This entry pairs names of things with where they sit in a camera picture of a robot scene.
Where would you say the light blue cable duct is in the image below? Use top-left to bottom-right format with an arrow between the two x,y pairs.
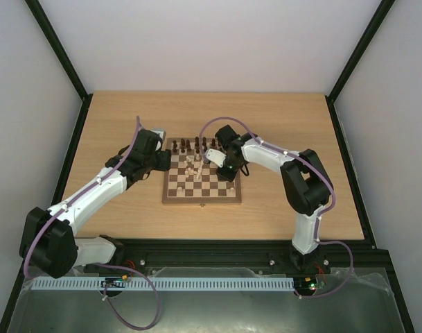
31,277 -> 294,292

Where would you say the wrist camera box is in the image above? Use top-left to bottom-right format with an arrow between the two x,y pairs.
151,128 -> 166,142
204,148 -> 226,168

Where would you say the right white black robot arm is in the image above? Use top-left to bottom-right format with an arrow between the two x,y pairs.
204,125 -> 334,272

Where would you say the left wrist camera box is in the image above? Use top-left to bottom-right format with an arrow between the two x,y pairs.
151,128 -> 166,142

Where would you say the black aluminium frame rail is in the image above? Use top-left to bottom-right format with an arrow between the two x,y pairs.
82,239 -> 392,276

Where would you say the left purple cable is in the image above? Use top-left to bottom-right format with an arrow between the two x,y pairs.
22,116 -> 161,329

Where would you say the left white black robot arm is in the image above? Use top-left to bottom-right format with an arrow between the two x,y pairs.
19,128 -> 171,278

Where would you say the wooden chess board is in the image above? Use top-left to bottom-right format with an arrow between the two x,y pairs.
161,137 -> 242,206

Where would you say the row of dark pieces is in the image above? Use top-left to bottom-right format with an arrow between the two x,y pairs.
166,137 -> 223,155

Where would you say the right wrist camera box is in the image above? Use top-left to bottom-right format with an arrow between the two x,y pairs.
204,148 -> 226,168

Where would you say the pile of white pieces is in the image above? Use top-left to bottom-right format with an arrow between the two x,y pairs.
178,153 -> 204,180

